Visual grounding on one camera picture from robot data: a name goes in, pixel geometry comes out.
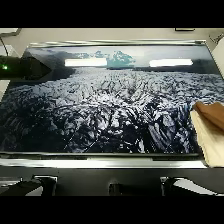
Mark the brown garment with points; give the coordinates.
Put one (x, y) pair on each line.
(211, 111)

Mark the black device with green light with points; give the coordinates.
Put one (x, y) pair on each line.
(20, 68)

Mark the cream garment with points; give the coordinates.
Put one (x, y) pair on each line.
(208, 141)

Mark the silver frame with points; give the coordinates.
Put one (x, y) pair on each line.
(100, 163)

